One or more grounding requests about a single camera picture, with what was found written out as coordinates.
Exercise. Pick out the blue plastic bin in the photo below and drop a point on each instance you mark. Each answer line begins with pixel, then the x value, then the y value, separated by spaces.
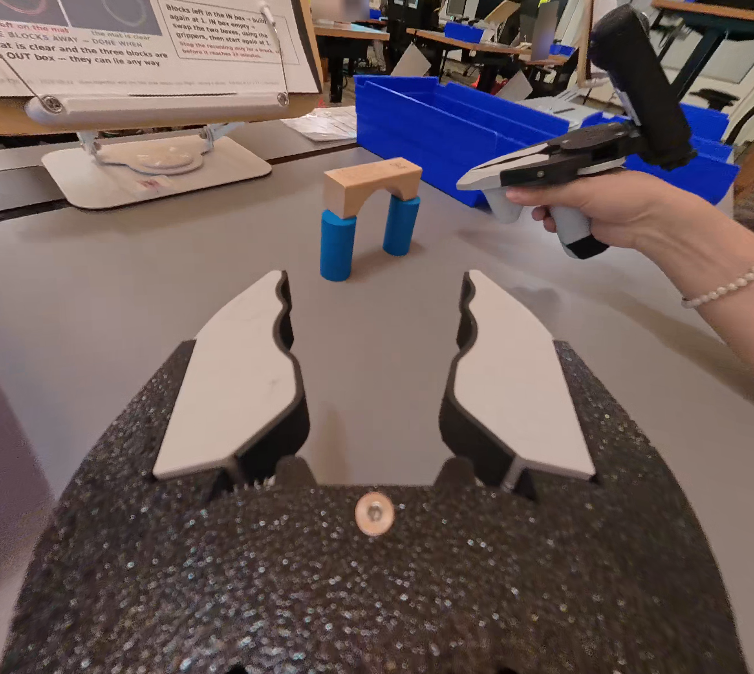
pixel 424 120
pixel 707 173

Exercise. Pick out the wooden office desk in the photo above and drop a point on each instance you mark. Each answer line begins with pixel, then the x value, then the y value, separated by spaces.
pixel 350 32
pixel 707 14
pixel 471 45

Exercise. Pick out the printed paper sheet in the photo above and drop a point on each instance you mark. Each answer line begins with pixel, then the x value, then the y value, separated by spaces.
pixel 324 123

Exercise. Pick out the blue cylinder block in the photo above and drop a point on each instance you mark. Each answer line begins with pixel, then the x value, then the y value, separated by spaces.
pixel 400 226
pixel 337 250

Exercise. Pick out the wooden arch block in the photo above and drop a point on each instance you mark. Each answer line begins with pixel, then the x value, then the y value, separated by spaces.
pixel 371 176

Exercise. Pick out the grey flat metal plate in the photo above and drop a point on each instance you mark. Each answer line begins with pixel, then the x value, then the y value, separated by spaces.
pixel 559 105

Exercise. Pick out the person's right hand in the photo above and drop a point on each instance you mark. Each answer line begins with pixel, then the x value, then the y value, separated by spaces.
pixel 624 208

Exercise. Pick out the black office chair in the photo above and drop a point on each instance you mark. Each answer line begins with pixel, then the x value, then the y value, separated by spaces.
pixel 716 99

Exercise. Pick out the grey table mat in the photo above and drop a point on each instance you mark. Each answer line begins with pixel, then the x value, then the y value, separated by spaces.
pixel 377 320

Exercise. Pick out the small blue storage bin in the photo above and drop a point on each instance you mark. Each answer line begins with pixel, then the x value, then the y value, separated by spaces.
pixel 468 30

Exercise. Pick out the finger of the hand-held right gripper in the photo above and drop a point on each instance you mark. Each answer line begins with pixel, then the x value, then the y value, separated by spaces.
pixel 515 158
pixel 483 180

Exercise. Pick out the person's right forearm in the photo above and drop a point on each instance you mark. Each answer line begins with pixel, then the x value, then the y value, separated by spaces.
pixel 713 255

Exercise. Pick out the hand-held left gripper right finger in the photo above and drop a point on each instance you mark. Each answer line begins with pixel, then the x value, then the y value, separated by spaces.
pixel 512 385

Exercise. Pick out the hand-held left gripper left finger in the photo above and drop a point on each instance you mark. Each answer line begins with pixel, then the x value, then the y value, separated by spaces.
pixel 235 379

